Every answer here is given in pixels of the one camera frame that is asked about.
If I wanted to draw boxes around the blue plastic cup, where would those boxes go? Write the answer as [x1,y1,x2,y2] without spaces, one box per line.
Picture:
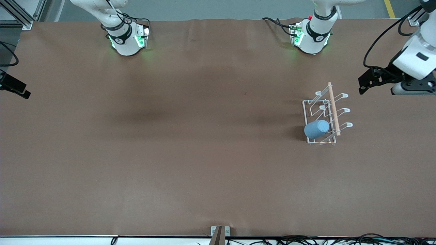
[304,120,330,140]

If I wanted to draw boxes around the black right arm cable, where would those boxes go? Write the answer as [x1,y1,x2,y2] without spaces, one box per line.
[0,42,19,67]

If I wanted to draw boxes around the black cable bundle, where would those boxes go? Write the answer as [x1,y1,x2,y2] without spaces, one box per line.
[225,233,436,245]

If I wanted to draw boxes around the white wire cup rack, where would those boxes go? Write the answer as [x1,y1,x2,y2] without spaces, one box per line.
[302,82,353,146]

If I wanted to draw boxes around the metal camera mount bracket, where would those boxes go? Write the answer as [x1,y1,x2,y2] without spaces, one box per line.
[209,226,230,245]

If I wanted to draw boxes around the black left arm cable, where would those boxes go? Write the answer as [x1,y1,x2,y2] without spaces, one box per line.
[363,5,428,68]

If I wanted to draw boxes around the black base power cable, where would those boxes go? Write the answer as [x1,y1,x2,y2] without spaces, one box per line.
[261,17,294,36]

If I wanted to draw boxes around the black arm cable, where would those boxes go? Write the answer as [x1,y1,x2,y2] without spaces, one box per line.
[363,5,428,68]
[0,42,19,67]

